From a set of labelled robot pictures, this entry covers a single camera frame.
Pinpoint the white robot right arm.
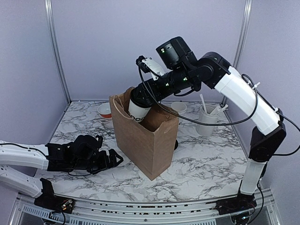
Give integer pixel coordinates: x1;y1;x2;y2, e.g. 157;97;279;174
128;37;286;210

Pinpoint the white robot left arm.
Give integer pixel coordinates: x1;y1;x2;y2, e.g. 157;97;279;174
0;135;123;213

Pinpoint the aluminium frame post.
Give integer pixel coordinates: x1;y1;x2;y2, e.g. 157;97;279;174
45;0;72;105
232;0;253;68

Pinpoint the white wrapped straw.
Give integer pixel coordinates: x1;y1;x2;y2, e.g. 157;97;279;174
199;94;208;114

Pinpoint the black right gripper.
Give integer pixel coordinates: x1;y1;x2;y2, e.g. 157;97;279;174
135;64;196;105

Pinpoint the white wrapped utensil packet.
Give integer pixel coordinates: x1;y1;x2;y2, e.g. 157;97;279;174
210;104;228;115

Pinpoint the right aluminium frame post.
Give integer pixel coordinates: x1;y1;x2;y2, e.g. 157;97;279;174
232;0;253;68

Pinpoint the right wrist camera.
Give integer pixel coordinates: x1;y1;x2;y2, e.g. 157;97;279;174
135;55;165;81

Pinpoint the aluminium front rail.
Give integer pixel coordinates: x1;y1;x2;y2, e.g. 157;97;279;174
8;189;282;225

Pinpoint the stack of white paper cups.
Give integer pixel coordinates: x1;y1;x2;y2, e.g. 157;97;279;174
171;101;187;114

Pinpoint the black cup lid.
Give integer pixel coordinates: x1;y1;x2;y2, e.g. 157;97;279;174
130;88;153;108

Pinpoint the brown paper bag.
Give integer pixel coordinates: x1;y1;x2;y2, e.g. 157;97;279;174
109;88;179;180

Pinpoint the left aluminium frame post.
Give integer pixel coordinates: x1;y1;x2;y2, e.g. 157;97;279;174
45;0;72;105

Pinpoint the orange white bowl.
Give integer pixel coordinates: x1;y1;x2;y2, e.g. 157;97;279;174
97;102;112;119

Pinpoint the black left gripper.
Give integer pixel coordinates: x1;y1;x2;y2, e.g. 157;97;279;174
72;149;123;175

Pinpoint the white paper coffee cup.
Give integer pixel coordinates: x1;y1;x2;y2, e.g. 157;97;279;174
128;100;150;123

